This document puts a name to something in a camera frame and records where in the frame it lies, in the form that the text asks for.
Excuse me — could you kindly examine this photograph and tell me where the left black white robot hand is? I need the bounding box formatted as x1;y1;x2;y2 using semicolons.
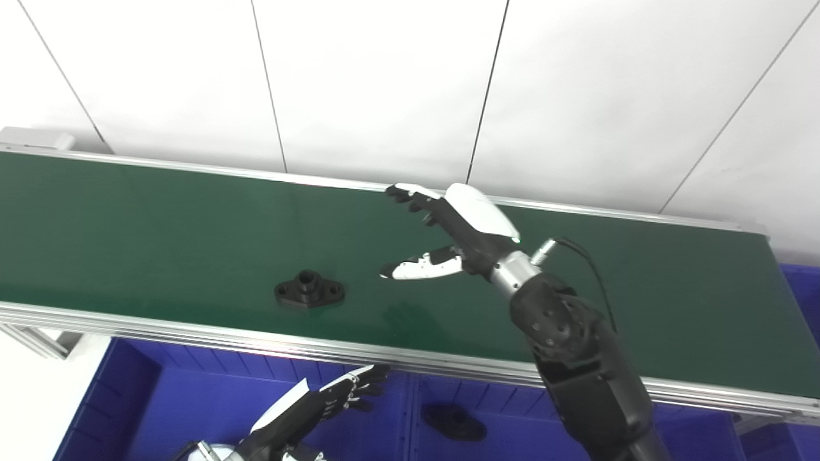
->
236;363;391;461

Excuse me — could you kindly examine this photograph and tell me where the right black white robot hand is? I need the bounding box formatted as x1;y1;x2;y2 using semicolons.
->
380;182;522;281

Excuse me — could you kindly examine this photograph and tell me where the black flanged part with collar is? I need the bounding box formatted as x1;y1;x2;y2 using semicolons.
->
274;269;347;312

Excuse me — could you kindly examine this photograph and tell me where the blue plastic bin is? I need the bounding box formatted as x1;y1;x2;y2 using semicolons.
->
54;337;418;461
409;374;748;461
735;263;820;461

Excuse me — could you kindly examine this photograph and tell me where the black flat flanged part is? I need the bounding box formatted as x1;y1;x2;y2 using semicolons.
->
422;401;488;442

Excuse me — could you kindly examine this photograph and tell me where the aluminium conveyor support leg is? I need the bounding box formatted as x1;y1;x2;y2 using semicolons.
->
0;323;82;360

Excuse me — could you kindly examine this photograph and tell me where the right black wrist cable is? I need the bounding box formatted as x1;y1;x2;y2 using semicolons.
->
530;237;618;335

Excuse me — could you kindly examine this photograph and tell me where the green conveyor belt aluminium frame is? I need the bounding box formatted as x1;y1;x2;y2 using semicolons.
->
0;126;820;427

